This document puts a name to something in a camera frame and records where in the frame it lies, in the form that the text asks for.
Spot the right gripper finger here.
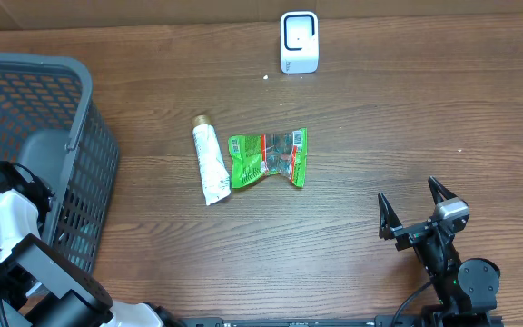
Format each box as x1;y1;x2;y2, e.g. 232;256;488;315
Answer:
378;193;402;240
428;176;457;204

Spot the green snack bag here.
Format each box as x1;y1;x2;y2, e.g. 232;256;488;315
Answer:
228;128;308;188

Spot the white tube with gold cap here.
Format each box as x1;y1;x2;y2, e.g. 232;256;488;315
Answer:
192;115;231;205

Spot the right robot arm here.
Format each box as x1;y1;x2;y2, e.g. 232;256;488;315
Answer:
375;176;503;327

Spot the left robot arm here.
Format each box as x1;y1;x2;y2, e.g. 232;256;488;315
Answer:
0;161;178;327

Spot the white barcode scanner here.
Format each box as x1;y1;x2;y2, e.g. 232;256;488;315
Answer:
280;11;320;74

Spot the grey plastic shopping basket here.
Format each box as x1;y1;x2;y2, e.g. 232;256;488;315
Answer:
0;53;120;273

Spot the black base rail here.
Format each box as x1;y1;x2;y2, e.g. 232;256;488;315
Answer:
178;315;505;327

